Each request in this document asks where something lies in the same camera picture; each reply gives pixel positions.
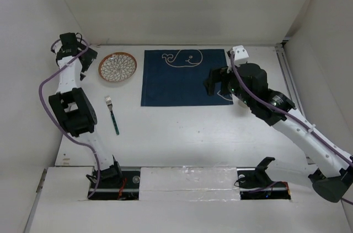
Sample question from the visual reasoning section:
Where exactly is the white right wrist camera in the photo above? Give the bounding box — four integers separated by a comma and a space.
227, 45, 249, 66

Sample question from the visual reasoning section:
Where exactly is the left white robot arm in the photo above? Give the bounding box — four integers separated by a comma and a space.
49, 32, 124, 187

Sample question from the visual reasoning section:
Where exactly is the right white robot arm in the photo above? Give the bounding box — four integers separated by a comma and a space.
204, 63, 352, 203

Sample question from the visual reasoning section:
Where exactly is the dark blue printed cloth napkin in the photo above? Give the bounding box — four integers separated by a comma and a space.
141, 49, 233, 107

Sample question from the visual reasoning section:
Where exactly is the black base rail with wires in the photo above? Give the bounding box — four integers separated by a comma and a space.
88, 167, 291, 202

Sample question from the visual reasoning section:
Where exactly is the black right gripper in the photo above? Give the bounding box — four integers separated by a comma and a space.
203, 65, 254, 107

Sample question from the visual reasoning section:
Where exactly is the fork with green handle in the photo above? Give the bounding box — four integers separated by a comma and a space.
105, 96, 120, 136

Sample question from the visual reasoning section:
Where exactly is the floral plate with orange rim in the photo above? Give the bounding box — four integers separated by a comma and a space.
98, 52, 137, 83

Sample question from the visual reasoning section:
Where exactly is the aluminium rail at right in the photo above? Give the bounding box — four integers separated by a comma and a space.
275, 43, 305, 116

